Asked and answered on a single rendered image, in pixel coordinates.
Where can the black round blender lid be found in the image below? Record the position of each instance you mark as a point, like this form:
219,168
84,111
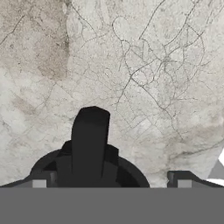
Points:
90,145

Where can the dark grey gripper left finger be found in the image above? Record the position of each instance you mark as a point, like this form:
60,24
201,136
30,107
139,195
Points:
39,183

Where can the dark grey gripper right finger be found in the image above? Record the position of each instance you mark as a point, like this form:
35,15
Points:
184,183

